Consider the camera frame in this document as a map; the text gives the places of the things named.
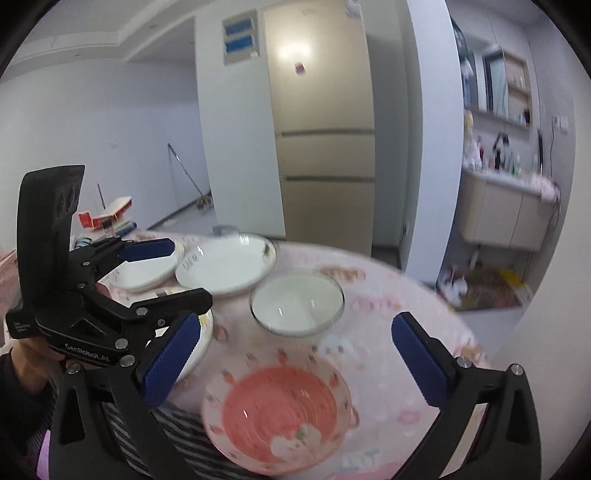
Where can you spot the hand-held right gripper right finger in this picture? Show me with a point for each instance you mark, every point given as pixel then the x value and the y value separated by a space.
pixel 418 362

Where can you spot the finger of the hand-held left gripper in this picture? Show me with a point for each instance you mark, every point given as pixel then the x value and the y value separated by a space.
pixel 148 250
pixel 184 301

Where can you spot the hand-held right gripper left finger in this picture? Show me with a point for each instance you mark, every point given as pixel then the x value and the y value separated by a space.
pixel 170 362

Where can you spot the white plate with patterned rim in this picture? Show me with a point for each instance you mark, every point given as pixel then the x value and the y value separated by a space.
pixel 206 332

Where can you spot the white cartoon print deep plate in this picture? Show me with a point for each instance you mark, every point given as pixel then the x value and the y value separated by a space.
pixel 221 270

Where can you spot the clear glass bowl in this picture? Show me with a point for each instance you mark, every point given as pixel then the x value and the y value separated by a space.
pixel 298 304

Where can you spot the pink strawberry print bowl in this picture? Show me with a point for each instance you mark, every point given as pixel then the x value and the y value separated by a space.
pixel 277 410

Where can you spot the person's left forearm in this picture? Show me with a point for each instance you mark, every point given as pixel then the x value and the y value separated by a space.
pixel 18 406

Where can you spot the person's left hand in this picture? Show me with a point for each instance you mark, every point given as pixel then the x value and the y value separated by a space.
pixel 73 368

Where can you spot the stack of books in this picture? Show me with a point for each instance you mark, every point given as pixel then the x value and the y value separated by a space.
pixel 124 227

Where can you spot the red and white box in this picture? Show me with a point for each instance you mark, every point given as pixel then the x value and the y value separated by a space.
pixel 117 205

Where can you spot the pink cartoon printed tablecloth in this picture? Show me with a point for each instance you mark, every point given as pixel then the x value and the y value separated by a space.
pixel 378 286

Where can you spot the striped grey clothing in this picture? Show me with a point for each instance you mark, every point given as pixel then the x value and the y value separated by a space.
pixel 138 443

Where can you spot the pile of bags on floor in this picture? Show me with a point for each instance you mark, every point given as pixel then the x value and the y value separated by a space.
pixel 485 284

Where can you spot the beige vanity cabinet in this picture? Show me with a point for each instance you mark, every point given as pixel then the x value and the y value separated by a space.
pixel 498 212

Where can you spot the beige refrigerator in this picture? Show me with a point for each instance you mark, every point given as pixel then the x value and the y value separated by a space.
pixel 323 138

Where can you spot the pink towel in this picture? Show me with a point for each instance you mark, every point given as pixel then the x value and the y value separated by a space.
pixel 542 185

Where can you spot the row of toiletry bottles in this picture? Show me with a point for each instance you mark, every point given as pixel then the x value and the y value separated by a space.
pixel 513 164

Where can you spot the black faucet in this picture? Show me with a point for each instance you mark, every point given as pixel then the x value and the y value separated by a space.
pixel 498 152

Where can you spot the mirror wall cabinet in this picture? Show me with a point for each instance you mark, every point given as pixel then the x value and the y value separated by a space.
pixel 494 78

